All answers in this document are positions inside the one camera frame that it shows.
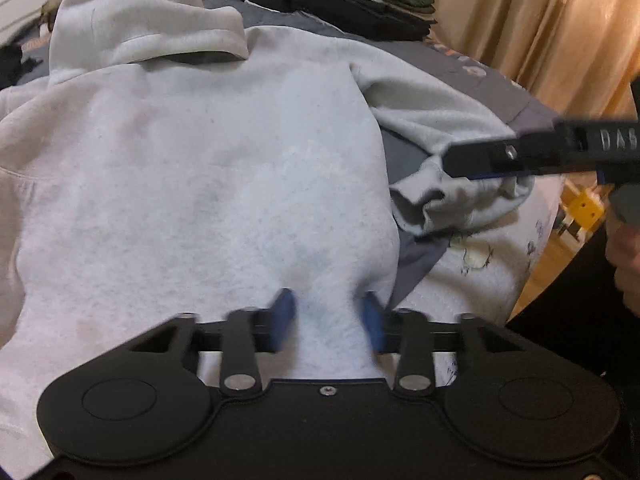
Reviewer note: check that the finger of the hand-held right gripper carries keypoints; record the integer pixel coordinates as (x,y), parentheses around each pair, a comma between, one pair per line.
(500,157)

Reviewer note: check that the grey quilted bedspread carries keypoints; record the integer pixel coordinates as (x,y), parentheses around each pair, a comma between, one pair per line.
(410,155)

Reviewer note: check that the yellow box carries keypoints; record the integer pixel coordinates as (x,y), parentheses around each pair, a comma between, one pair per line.
(585,207)

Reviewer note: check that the beige curtain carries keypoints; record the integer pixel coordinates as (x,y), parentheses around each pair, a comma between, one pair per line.
(550,20)

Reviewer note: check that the person's right hand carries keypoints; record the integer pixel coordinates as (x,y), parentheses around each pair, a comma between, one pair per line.
(625,255)

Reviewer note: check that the stack of dark folded clothes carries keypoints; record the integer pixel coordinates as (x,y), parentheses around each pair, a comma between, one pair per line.
(350,10)

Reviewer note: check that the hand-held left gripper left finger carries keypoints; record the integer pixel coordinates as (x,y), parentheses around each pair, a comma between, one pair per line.
(282,320)

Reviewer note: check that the person's dark clothing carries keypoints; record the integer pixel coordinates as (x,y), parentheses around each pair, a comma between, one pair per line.
(575,320)

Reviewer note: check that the light grey hoodie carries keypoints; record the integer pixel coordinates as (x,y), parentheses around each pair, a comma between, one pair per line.
(200,160)

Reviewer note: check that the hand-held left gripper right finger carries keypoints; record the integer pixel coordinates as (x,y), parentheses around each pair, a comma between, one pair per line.
(372,322)

